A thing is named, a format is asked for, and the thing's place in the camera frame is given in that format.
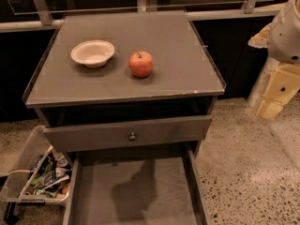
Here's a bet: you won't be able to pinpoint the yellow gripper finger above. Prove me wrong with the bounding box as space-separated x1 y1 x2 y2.
247 24 271 49

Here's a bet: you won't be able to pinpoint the red apple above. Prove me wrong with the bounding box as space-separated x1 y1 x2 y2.
128 51 154 78

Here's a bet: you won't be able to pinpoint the grey drawer cabinet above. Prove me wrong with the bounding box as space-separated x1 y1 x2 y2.
22 10 227 161

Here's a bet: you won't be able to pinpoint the grey top drawer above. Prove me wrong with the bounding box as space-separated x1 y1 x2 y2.
44 115 211 152

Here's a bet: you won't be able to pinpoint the round metal drawer knob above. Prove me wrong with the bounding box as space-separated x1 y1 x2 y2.
129 132 137 142

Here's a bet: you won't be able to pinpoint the open grey middle drawer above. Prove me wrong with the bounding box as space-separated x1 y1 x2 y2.
62 142 209 225

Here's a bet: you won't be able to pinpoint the white paper bowl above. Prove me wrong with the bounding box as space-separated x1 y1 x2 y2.
70 40 115 68

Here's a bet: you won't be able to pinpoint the metal railing with glass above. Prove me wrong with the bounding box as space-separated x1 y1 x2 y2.
0 0 288 33

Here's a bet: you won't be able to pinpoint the snack packets in bin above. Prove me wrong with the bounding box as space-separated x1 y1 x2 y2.
20 146 72 201

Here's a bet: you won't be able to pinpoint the clear plastic bin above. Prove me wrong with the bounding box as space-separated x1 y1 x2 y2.
0 126 68 204

